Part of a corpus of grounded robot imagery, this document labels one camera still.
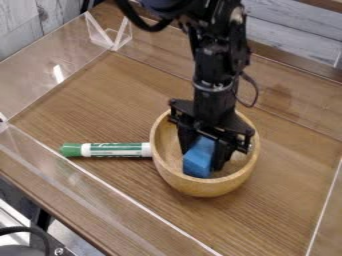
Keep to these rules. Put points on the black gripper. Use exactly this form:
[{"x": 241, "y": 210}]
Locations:
[{"x": 208, "y": 115}]

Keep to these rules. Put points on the blue rectangular block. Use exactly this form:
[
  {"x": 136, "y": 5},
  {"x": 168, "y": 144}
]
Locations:
[{"x": 198, "y": 158}]

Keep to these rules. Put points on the black metal base bracket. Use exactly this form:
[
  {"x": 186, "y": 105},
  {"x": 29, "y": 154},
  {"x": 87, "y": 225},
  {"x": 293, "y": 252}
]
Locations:
[{"x": 55, "y": 248}]

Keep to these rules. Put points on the brown wooden bowl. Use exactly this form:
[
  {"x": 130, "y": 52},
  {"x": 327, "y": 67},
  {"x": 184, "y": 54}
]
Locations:
[{"x": 168, "y": 163}]

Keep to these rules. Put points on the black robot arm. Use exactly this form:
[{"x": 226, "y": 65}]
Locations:
[{"x": 214, "y": 24}]

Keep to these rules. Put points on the clear acrylic corner bracket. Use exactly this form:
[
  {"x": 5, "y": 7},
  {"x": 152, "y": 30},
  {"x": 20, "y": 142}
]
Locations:
[{"x": 108, "y": 38}]

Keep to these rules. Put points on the green and white marker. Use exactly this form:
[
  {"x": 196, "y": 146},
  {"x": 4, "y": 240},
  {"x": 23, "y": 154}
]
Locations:
[{"x": 106, "y": 150}]

